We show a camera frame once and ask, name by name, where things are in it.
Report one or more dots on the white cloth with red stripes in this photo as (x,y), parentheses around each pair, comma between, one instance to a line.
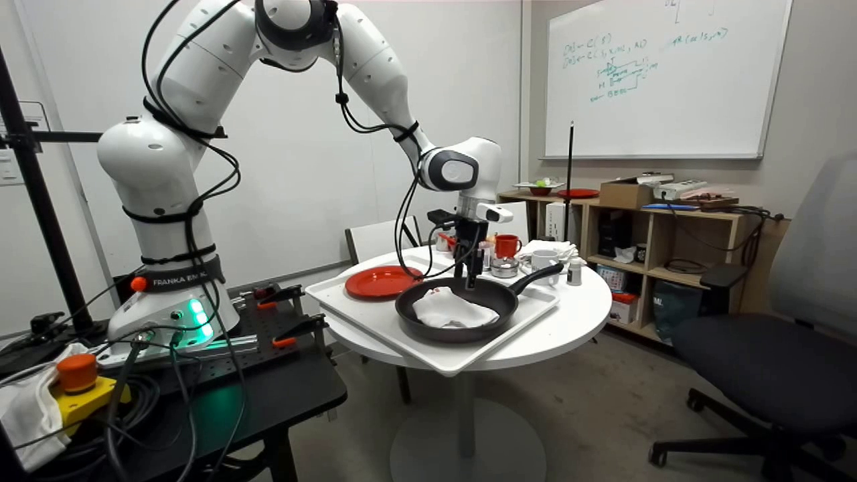
(450,312)

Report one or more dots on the red disc plate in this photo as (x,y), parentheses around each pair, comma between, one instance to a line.
(579,193)

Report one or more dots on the black frying pan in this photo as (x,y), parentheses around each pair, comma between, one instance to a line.
(409,323)

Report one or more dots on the red bowl with dark contents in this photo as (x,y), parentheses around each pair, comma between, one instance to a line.
(448,243)

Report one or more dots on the thin black pole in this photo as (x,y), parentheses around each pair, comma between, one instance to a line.
(571,177)

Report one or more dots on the teal storage bin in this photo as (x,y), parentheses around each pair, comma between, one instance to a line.
(676,312)

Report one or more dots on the folded white napkin cloth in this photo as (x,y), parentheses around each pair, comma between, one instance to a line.
(546,253)

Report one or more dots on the yellow emergency stop button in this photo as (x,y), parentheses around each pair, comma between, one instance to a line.
(77,383)

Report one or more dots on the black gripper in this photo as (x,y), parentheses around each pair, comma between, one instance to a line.
(471,236)

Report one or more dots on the small metal cup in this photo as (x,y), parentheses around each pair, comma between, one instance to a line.
(507,267)

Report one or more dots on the grey office chair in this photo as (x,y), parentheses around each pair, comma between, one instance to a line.
(778,364)

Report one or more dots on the small cardboard box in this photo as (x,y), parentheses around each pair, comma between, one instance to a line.
(622,193)

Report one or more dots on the wall whiteboard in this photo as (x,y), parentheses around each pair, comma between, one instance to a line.
(671,81)

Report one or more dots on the black metal frame post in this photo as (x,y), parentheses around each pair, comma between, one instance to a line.
(34,197)

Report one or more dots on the stack of books and papers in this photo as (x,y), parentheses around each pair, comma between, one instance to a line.
(691,192)

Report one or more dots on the wooden shelf unit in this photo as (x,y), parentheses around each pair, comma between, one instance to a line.
(671,269)

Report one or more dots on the metal shaker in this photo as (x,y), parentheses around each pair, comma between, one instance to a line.
(573,273)

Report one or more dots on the black workbench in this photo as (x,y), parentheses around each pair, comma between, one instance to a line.
(284,393)

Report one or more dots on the white leaning panel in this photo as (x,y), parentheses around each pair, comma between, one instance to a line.
(375,243)

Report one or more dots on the red cup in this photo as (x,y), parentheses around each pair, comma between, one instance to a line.
(507,247)

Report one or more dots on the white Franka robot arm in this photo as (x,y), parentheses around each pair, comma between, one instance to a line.
(162,170)

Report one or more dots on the crumpled white rag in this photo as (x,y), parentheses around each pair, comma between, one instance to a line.
(28,419)

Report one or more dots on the white rectangular tray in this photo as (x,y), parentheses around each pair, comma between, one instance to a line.
(463,354)

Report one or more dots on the wrist mounted camera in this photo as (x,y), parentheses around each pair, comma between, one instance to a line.
(495,213)

